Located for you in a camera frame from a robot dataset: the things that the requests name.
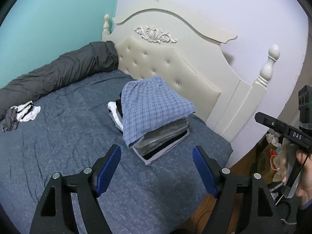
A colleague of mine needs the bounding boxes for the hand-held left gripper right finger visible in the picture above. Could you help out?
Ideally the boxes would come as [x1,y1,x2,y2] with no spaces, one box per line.
[192,145,284,234]

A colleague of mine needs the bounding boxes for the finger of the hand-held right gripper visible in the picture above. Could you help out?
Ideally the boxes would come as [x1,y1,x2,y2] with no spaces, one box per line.
[254,112,287,135]

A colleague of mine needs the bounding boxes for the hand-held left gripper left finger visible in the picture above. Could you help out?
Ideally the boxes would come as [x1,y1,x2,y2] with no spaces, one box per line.
[29,144,121,234]

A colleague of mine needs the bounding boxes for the blue plaid shorts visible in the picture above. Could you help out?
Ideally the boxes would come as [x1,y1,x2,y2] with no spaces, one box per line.
[121,76,196,148]

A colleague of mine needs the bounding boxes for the person's right forearm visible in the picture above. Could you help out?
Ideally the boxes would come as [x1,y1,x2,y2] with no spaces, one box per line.
[299,194,312,211]

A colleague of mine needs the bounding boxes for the stack of folded clothes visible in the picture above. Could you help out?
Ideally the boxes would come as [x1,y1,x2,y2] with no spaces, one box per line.
[108,97,191,166]

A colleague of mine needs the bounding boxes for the person's right hand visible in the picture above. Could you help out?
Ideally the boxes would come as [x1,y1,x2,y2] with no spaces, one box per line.
[295,150,312,198]

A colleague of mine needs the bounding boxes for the pile of plastic bags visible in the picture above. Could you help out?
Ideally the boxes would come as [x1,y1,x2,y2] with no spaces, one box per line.
[265,132,297,189]

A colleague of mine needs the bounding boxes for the bed with blue sheet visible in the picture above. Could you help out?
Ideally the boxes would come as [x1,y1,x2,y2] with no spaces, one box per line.
[0,69,233,234]

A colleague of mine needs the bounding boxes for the cream tufted headboard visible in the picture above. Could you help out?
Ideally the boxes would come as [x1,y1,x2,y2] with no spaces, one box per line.
[102,0,280,143]

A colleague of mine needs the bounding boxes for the white garment with black trim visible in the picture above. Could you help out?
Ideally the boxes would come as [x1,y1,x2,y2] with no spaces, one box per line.
[10,100,42,123]

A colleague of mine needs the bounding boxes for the dark grey garment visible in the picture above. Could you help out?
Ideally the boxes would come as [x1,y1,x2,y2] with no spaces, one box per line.
[1,107,20,132]

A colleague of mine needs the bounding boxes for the rolled dark grey duvet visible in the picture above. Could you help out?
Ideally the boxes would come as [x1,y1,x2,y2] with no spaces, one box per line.
[0,41,119,121]

